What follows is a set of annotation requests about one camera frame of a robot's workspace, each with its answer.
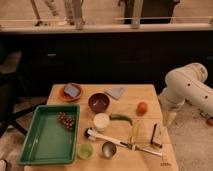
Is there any yellow banana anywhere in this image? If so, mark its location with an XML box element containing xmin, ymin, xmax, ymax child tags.
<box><xmin>128</xmin><ymin>120</ymin><xmax>142</xmax><ymax>144</ymax></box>

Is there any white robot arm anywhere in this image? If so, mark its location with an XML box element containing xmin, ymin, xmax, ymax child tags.
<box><xmin>158</xmin><ymin>63</ymin><xmax>213</xmax><ymax>126</ymax></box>

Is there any white plastic cup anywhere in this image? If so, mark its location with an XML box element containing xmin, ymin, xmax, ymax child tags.
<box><xmin>93</xmin><ymin>113</ymin><xmax>110</xmax><ymax>132</ymax></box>

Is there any metal cup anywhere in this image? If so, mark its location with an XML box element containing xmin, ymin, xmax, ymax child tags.
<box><xmin>102</xmin><ymin>141</ymin><xmax>117</xmax><ymax>158</ymax></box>

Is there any green plastic cup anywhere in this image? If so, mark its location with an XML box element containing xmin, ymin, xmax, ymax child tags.
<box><xmin>77</xmin><ymin>142</ymin><xmax>93</xmax><ymax>160</ymax></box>

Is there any black and tan brush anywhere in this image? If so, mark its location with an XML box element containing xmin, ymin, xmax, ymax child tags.
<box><xmin>150</xmin><ymin>123</ymin><xmax>162</xmax><ymax>148</ymax></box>

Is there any orange tomato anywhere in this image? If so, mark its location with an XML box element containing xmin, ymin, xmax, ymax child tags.
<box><xmin>137</xmin><ymin>102</ymin><xmax>148</xmax><ymax>115</ymax></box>

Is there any green chili pepper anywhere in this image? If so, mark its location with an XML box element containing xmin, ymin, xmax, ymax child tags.
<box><xmin>109</xmin><ymin>114</ymin><xmax>133</xmax><ymax>125</ymax></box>

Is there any grey blue cloth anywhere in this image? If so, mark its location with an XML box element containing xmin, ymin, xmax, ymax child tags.
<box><xmin>105</xmin><ymin>87</ymin><xmax>125</xmax><ymax>100</ymax></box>

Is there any dark red bowl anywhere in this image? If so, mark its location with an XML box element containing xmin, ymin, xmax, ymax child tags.
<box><xmin>88</xmin><ymin>93</ymin><xmax>110</xmax><ymax>113</ymax></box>

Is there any red grape bunch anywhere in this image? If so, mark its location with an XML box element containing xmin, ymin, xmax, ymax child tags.
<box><xmin>58</xmin><ymin>112</ymin><xmax>75</xmax><ymax>130</ymax></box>

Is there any blue sponge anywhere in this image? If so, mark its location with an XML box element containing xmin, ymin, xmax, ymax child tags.
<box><xmin>64</xmin><ymin>85</ymin><xmax>79</xmax><ymax>97</ymax></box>

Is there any green plastic tray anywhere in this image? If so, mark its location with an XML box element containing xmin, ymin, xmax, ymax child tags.
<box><xmin>19</xmin><ymin>104</ymin><xmax>80</xmax><ymax>165</ymax></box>

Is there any black chair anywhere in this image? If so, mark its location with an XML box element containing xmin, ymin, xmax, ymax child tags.
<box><xmin>0</xmin><ymin>43</ymin><xmax>48</xmax><ymax>138</ymax></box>

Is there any white handled knife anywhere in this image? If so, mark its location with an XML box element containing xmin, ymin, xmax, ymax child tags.
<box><xmin>84</xmin><ymin>128</ymin><xmax>163</xmax><ymax>157</ymax></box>

